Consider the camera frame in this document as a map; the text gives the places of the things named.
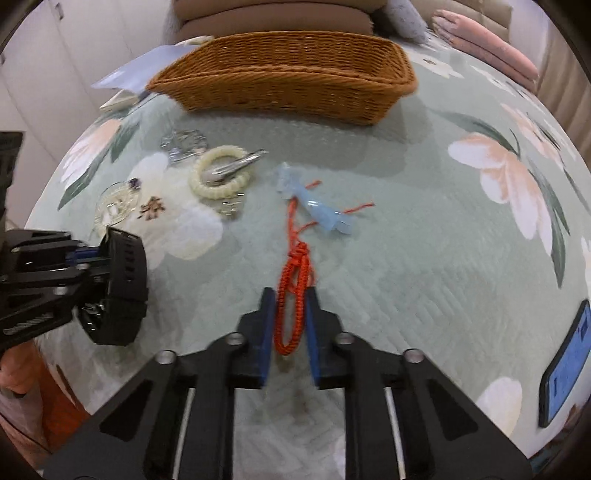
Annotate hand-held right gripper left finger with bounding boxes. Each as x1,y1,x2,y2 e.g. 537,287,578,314
44,287,278,480

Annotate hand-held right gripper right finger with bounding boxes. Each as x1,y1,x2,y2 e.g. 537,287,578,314
305,286,534,480

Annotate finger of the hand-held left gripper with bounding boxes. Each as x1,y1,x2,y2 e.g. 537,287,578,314
0,229,109,278
0,268,106,346

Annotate red cord light blue pendant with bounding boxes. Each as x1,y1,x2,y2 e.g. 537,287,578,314
273,162,376,357

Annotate black wrist watch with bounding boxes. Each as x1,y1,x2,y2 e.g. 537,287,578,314
76,226,149,347

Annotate small silver earrings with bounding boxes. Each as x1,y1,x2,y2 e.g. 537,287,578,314
216,191,247,220

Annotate silver hair clip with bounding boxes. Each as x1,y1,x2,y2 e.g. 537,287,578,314
203,148,269,180

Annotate brown wicker basket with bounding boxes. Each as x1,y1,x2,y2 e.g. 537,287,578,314
145,31,419,126

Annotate person's orange pink clothing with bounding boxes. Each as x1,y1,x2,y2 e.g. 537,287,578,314
0,342,92,468

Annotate white wardrobe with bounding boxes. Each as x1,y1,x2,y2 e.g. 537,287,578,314
0,0,176,222

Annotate small brown brooch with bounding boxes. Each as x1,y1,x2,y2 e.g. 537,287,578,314
139,196,166,219

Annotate green floral bed sheet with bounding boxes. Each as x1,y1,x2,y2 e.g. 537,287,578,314
25,28,591,468

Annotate white book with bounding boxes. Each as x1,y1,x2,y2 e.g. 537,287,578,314
99,90,140,110

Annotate purple folded cloth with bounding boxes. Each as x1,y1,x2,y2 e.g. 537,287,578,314
91,44,185,95

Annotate black smartphone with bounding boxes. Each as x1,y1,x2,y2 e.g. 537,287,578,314
538,299,591,429

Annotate brown folded duvet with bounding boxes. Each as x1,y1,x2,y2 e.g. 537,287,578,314
172,0,386,44

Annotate grey printed blanket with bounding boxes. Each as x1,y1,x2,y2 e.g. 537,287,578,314
379,0,428,45

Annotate pink folded blanket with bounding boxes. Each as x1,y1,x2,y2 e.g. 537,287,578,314
431,9,540,93

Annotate cream bead bracelet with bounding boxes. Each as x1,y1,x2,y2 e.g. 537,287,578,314
188,144,256,200

